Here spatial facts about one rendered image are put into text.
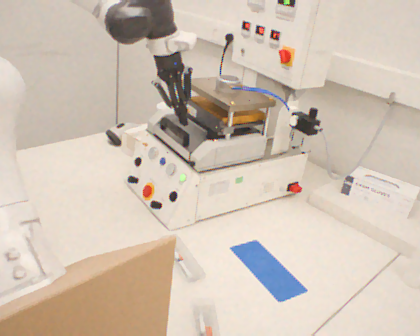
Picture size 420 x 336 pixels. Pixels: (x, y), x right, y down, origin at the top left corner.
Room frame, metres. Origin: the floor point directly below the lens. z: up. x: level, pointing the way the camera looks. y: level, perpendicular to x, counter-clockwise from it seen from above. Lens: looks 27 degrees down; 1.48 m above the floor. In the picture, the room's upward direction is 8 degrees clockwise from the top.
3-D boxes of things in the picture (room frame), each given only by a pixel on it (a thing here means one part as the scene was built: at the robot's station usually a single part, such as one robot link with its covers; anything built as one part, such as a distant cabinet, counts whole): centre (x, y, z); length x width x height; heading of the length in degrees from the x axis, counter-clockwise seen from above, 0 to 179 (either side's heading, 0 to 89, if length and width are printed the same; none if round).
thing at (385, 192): (1.27, -0.60, 0.83); 0.23 x 0.12 x 0.07; 59
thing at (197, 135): (1.25, 0.01, 0.97); 0.30 x 0.22 x 0.08; 128
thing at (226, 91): (1.29, -0.06, 1.08); 0.31 x 0.24 x 0.13; 38
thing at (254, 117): (1.28, -0.03, 1.07); 0.22 x 0.17 x 0.10; 38
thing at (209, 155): (1.13, -0.05, 0.97); 0.26 x 0.05 x 0.07; 128
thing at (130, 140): (1.49, 0.25, 0.80); 0.19 x 0.13 x 0.09; 137
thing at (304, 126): (1.19, -0.26, 1.05); 0.15 x 0.05 x 0.15; 38
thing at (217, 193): (1.26, -0.03, 0.84); 0.53 x 0.37 x 0.17; 128
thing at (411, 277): (0.90, -0.60, 0.82); 0.05 x 0.05 x 0.14
